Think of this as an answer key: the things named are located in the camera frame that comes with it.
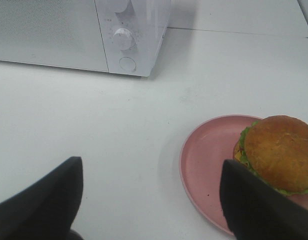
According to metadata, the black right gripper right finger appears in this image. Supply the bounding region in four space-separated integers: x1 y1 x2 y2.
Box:
219 159 308 240

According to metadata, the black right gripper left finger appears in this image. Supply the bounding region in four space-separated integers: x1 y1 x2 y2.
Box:
0 156 83 240

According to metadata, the burger with lettuce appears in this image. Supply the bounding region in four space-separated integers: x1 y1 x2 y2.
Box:
233 114 308 197

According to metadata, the pink round plate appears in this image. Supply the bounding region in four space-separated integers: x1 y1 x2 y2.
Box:
179 114 308 237

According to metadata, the round white door button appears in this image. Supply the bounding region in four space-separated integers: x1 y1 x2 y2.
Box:
119 57 137 73

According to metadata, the lower white timer knob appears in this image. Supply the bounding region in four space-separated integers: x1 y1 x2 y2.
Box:
112 27 136 51

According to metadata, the white microwave oven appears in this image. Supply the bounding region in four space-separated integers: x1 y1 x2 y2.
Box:
0 0 173 78

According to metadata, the upper white power knob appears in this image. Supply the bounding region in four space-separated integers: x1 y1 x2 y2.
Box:
113 0 133 14

